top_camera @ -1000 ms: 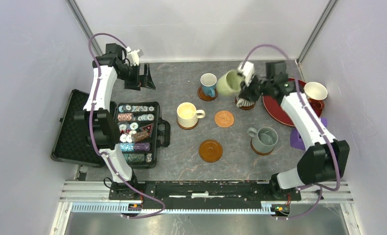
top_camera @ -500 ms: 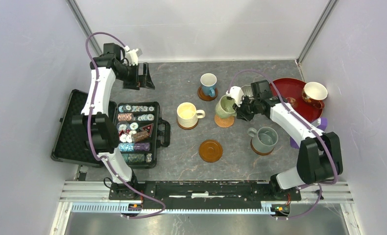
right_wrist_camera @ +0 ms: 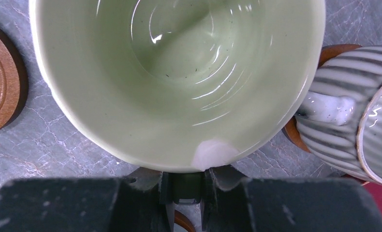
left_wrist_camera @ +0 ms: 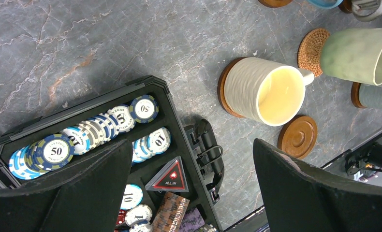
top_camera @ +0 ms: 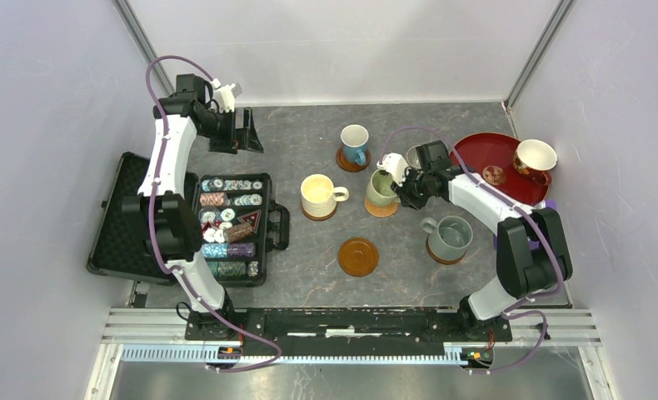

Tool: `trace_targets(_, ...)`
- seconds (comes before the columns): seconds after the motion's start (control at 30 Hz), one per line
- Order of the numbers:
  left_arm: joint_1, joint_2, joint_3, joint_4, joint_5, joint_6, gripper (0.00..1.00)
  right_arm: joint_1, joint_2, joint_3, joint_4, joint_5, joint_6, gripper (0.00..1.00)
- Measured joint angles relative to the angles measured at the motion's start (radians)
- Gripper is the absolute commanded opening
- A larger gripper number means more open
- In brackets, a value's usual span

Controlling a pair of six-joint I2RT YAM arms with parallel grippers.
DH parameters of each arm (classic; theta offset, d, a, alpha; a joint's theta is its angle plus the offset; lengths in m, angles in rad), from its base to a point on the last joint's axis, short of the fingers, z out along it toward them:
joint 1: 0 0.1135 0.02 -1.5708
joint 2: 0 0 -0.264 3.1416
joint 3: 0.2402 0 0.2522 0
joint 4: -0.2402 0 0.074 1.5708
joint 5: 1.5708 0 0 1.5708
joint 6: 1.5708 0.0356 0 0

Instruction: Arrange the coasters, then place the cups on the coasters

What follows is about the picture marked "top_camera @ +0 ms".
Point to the light green mug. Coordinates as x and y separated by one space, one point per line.
379 192

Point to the woven light brown coaster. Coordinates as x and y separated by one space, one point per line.
380 211

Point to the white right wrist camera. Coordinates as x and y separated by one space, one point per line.
395 165

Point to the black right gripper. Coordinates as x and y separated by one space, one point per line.
406 197

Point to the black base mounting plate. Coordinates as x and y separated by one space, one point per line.
351 326

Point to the brown wooden coaster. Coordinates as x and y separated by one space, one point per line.
318 218
347 165
443 253
358 257

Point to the aluminium frame rail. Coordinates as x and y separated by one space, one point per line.
158 335

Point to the white red mug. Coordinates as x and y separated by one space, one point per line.
534 159

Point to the red round tray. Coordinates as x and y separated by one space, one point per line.
491 155

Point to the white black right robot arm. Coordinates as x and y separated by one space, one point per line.
532 257

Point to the black poker chip case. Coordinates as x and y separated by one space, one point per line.
241 224

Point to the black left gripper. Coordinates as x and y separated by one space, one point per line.
243 138

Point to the cream mug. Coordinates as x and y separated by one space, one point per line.
319 195

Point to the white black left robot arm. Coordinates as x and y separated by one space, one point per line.
159 212

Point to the black foam-lined case lid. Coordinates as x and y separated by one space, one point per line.
117 250

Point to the blue patterned mug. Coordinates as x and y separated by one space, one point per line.
354 140

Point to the grey ribbed mug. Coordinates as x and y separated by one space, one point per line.
412 157

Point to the brown wooden coaster back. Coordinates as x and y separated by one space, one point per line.
347 165

